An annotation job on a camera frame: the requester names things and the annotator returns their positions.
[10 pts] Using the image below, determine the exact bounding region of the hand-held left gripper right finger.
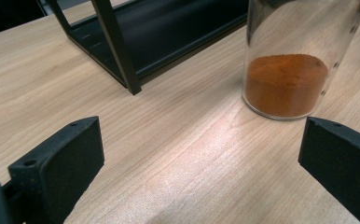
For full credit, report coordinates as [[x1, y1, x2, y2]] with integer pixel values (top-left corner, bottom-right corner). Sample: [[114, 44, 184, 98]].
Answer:
[[298, 116, 360, 224]]

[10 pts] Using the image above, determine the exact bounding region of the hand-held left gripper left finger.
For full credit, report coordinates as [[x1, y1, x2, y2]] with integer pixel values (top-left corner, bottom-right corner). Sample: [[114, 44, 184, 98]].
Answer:
[[7, 116, 105, 224]]

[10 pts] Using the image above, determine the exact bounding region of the glass jar of orange powder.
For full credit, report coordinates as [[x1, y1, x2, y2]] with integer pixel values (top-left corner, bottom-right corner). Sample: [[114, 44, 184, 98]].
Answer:
[[242, 0, 360, 121]]

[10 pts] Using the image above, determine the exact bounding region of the black metal shelf rack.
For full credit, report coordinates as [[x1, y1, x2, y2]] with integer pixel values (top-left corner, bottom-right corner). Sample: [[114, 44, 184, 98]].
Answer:
[[46, 0, 251, 96]]

